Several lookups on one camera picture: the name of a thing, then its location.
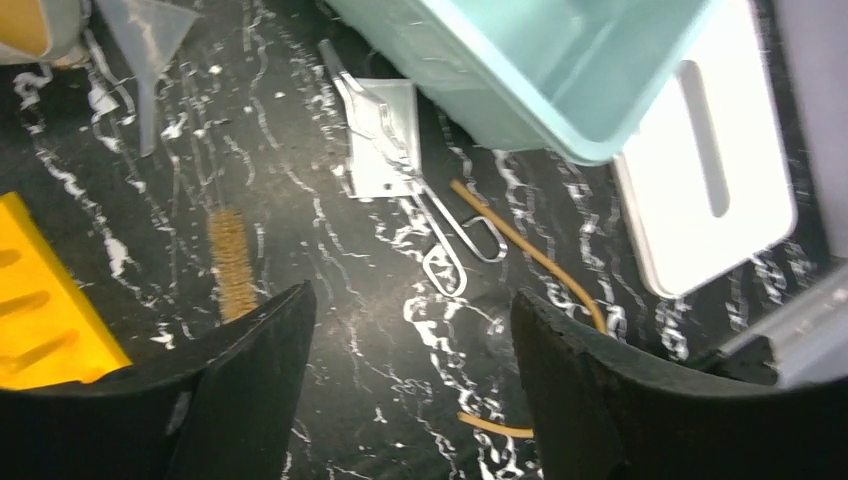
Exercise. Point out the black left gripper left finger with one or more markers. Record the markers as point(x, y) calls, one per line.
point(221, 407)

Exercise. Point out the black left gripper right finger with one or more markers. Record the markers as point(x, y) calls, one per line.
point(602, 409)

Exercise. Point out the brown test tube brush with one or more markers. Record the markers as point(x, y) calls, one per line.
point(226, 233)

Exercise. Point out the yellow test tube rack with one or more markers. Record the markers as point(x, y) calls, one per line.
point(50, 332)

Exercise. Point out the small white plastic packet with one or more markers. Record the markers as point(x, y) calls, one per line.
point(384, 146)

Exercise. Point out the white bin lid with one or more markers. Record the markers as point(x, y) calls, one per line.
point(705, 181)

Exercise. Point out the teal plastic bin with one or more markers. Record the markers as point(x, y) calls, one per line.
point(575, 76)

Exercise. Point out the clear plastic funnel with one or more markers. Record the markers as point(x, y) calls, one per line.
point(148, 34)

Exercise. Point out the white cylindrical drum device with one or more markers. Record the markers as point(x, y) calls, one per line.
point(44, 31)

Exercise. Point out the aluminium frame rail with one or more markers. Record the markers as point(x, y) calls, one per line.
point(802, 342)

